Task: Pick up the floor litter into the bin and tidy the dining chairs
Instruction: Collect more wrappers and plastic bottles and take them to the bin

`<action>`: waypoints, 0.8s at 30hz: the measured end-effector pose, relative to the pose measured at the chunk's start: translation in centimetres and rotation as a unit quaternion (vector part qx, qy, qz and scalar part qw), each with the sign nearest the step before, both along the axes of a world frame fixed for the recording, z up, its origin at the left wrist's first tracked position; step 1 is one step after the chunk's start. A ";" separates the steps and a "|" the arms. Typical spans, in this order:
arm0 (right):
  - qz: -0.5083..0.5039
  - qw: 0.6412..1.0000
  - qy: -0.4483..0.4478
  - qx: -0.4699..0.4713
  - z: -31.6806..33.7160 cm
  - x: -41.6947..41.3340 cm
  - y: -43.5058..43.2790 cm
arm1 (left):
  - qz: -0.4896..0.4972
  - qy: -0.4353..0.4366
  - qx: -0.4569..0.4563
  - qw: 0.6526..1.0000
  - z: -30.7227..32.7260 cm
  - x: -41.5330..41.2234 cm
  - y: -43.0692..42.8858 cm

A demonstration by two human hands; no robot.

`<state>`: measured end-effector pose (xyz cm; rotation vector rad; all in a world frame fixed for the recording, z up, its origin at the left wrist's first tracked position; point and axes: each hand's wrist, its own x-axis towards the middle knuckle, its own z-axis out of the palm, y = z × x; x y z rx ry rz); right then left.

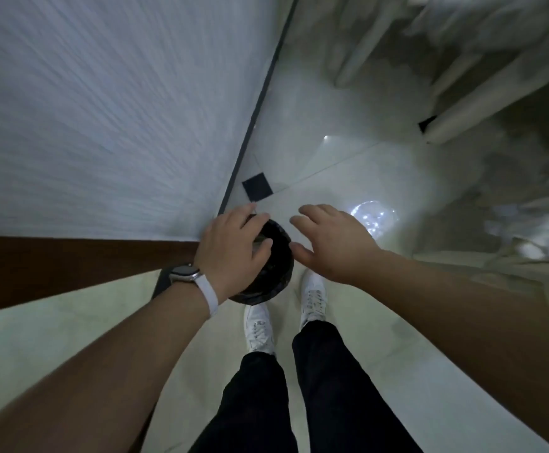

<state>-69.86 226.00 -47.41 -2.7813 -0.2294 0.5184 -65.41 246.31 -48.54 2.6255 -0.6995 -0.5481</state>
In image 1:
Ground person's right hand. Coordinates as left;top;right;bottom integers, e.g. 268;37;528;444
288;204;384;286

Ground person's left hand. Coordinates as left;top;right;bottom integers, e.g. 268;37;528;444
193;202;274;305

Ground person's left forearm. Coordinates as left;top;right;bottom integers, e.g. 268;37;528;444
0;277;211;453

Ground person's right forearm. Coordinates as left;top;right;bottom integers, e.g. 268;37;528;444
354;252;549;449

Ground black purple waste bin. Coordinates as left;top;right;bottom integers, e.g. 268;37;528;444
229;214;296;306

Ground smartwatch with white band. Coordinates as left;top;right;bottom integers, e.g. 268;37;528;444
168;262;221;318

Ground white right sneaker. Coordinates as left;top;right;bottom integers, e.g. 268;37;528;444
298;269;328;332

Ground white sneaker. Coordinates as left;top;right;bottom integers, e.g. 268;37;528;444
244;302;276;357
298;269;328;332

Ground white left sneaker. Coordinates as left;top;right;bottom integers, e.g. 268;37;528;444
244;302;276;357

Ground black baseboard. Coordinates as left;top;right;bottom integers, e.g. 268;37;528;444
217;0;301;218

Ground black trousers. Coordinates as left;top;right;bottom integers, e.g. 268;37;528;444
189;320;424;453

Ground brown doorway frame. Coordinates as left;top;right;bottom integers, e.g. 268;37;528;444
0;235;202;316

